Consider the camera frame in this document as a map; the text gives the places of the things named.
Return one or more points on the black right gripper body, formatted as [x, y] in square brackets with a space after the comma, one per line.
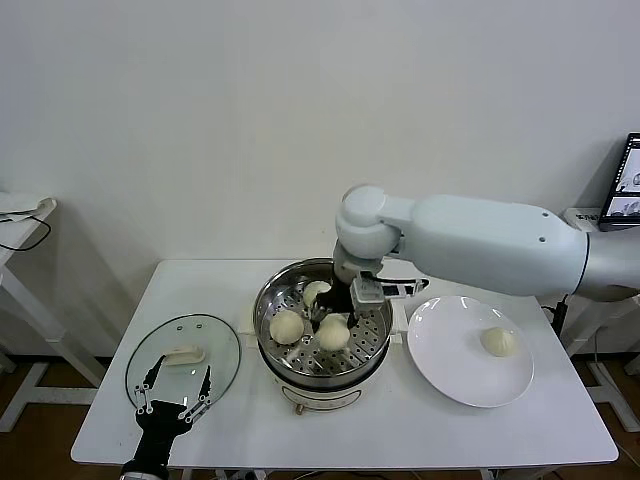
[340, 297]

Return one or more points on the black power adapter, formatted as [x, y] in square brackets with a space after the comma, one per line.
[560, 312]

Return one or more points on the white steamed baozi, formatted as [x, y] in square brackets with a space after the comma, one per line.
[286, 327]
[332, 337]
[312, 292]
[498, 342]

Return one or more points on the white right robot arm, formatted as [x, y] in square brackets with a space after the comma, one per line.
[475, 240]

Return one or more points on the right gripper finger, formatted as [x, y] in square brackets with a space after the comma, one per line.
[318, 312]
[356, 315]

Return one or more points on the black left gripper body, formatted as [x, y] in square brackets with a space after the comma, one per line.
[157, 430]

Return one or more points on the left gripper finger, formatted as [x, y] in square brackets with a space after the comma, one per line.
[150, 380]
[206, 385]

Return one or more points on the stainless steel steamer basket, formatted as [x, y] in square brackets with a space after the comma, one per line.
[367, 345]

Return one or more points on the round glass lid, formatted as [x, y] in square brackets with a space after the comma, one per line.
[170, 335]

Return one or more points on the open black laptop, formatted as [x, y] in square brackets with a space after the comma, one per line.
[622, 195]

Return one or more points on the white power strip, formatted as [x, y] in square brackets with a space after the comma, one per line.
[582, 217]

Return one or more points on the white round plate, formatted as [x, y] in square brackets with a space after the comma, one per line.
[450, 350]

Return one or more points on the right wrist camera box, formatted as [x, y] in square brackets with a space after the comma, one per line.
[367, 291]

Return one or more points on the white cloth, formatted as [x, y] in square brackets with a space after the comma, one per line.
[22, 204]

